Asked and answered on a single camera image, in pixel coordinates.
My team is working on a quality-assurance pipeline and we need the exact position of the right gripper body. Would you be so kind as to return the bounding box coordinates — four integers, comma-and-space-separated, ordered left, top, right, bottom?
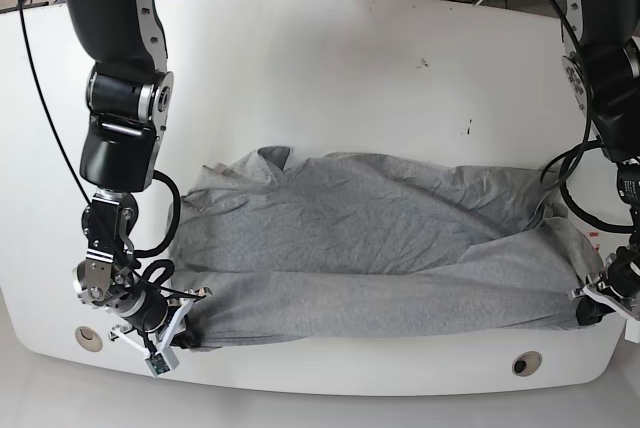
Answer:
107, 285, 210, 356

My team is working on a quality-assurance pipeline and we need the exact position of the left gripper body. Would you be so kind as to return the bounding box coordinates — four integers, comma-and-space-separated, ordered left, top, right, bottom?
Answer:
574, 245, 639, 311

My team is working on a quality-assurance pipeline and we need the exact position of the grey t-shirt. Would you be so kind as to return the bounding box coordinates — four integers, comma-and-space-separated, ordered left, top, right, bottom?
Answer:
170, 146, 603, 349

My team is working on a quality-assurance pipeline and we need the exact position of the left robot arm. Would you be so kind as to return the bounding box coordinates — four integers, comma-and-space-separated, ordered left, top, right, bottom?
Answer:
560, 0, 639, 308

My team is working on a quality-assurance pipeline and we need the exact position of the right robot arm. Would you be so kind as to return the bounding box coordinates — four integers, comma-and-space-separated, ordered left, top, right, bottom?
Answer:
66, 0, 199, 354

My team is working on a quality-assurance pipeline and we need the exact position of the red tape rectangle marking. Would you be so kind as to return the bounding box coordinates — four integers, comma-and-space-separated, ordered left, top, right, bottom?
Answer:
588, 231, 600, 253

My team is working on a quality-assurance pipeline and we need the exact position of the left table grommet hole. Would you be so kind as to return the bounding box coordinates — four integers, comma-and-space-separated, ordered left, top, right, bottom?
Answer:
74, 326, 103, 353

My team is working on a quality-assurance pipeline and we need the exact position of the table grommet hole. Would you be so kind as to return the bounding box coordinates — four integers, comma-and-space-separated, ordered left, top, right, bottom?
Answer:
512, 351, 542, 377
74, 326, 103, 353

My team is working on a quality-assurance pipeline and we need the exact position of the right table grommet hole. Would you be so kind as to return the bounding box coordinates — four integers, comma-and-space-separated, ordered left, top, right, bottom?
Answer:
512, 351, 542, 377

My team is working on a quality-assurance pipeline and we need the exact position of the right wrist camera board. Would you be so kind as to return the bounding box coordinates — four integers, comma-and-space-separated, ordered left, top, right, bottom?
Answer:
145, 348, 179, 378

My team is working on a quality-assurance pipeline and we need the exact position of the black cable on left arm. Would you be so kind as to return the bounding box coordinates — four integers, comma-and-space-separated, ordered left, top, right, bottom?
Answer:
514, 0, 640, 234

